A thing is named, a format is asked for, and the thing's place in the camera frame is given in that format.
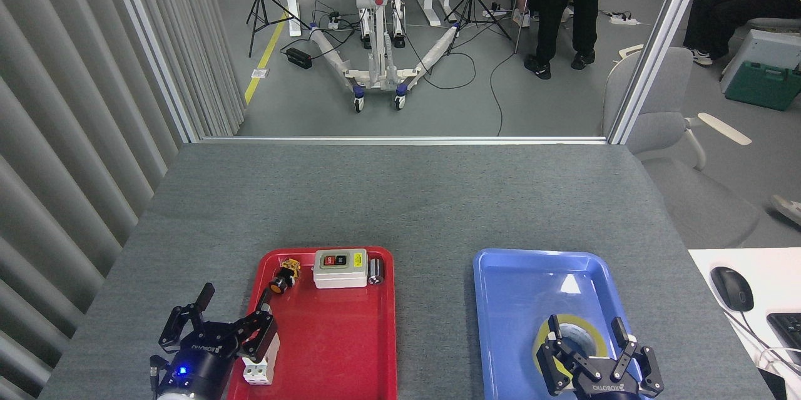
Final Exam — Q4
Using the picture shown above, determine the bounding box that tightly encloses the black computer mouse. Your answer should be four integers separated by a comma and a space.
710, 267, 755, 313

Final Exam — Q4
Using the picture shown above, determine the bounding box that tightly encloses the orange black push button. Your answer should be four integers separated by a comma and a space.
270, 259, 302, 294

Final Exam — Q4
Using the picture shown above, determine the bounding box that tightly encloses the silver frame post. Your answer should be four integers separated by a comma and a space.
103, 0, 201, 144
607, 0, 714, 145

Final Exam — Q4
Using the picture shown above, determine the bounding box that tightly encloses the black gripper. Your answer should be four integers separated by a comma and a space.
535, 314, 664, 400
158, 283, 278, 400

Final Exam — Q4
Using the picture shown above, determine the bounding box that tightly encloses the silver frame rail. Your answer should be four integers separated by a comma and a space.
199, 135, 608, 145

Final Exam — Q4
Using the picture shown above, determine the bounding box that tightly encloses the grey office chair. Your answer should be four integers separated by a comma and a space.
602, 44, 761, 249

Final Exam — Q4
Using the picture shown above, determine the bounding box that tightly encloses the grey plastic case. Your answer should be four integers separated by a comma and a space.
720, 29, 801, 94

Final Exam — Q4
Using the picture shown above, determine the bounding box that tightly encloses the red plastic tray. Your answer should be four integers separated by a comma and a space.
227, 246, 397, 400

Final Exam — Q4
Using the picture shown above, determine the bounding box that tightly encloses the black mouse cable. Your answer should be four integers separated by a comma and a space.
729, 309, 801, 364

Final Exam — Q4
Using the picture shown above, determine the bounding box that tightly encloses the blue plastic tray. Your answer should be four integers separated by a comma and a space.
472, 249, 655, 400

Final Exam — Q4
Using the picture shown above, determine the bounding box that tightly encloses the white switch box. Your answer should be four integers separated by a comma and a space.
313, 249, 369, 289

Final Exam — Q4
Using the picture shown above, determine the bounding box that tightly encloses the black floor cable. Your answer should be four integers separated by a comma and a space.
488, 53, 520, 136

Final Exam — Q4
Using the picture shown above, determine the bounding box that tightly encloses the green plastic case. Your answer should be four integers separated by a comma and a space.
725, 61, 801, 111

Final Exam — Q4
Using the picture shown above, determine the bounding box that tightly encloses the black keyboard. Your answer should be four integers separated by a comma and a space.
767, 312, 801, 366

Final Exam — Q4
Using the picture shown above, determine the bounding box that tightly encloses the white breaker block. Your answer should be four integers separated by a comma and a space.
243, 332, 280, 386

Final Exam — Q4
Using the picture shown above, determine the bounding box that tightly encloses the yellow tape roll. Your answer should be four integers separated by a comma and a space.
532, 314, 608, 383

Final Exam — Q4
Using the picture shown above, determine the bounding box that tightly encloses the white side table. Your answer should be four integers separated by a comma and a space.
688, 247, 801, 400

